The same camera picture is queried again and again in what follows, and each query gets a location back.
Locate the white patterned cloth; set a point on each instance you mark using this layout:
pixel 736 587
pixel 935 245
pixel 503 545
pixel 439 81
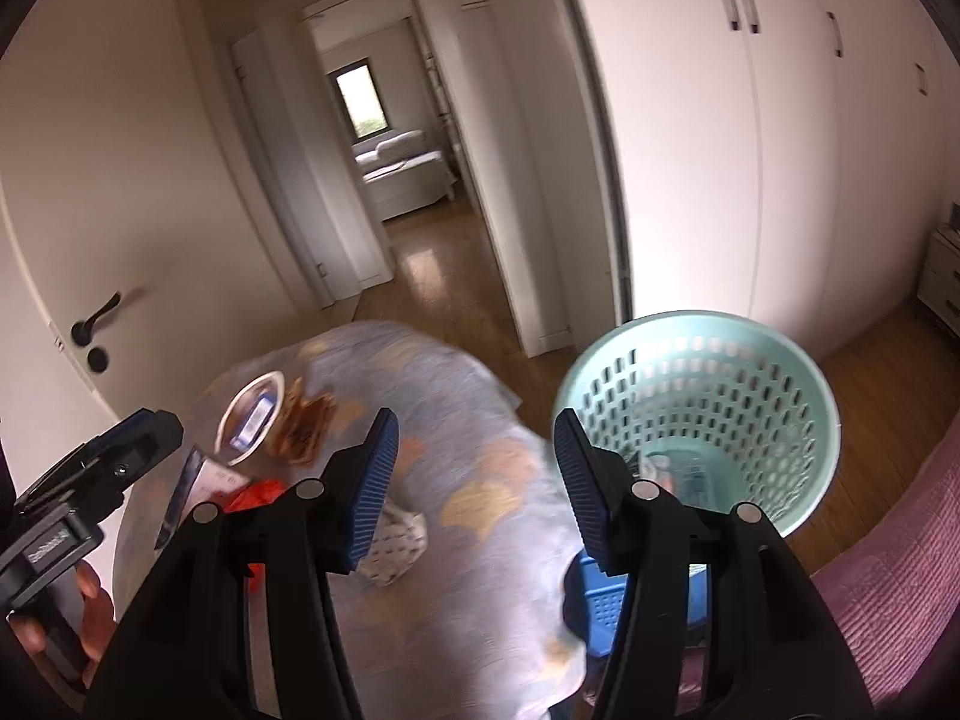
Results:
pixel 397 544

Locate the beige nightstand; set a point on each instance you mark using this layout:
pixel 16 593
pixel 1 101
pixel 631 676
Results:
pixel 941 277

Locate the white bed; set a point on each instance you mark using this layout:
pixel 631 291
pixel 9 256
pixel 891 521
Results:
pixel 409 184

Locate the pink ribbed blanket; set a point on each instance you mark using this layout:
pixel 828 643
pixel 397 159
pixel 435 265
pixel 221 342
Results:
pixel 900 577

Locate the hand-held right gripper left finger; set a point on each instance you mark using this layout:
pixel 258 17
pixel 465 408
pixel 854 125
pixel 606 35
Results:
pixel 371 484

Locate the white room door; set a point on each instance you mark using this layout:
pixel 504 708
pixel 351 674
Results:
pixel 112 187

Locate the blue plastic stool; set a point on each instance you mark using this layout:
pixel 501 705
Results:
pixel 600 607

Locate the white hallway door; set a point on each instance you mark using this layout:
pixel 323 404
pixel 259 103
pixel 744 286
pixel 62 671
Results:
pixel 315 180

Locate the fan-patterned grey tablecloth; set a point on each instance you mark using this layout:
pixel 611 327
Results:
pixel 465 577

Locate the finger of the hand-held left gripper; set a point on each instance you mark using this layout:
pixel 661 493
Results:
pixel 131 442

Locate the red plastic wrapper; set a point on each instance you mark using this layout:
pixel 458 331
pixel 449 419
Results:
pixel 259 496

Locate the blue and white wrapper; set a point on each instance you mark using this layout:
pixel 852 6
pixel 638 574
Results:
pixel 255 420

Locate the white sliding door panel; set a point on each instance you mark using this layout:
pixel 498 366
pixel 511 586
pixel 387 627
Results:
pixel 525 150

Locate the black door lock knob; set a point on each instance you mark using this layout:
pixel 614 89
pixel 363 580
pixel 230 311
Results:
pixel 97 359

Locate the silver foil packet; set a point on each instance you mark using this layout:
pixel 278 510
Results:
pixel 180 495

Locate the white wardrobe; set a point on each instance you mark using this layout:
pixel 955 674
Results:
pixel 750 165

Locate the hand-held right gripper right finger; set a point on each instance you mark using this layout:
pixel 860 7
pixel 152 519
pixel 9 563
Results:
pixel 586 491

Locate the brown snack wrapper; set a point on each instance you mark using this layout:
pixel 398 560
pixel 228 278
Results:
pixel 304 427

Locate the white pillow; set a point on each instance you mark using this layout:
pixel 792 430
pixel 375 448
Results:
pixel 399 142

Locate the white and pink carton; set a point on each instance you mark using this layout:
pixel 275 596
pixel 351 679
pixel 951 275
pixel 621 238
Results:
pixel 221 484

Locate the person's left hand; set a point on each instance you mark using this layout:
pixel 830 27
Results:
pixel 94 615

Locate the teal perforated plastic basket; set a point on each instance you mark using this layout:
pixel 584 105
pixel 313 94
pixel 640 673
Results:
pixel 750 360

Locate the dark framed window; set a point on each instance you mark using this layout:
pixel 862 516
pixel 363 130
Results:
pixel 360 101

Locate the grey printed packet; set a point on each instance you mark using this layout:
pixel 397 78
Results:
pixel 679 474

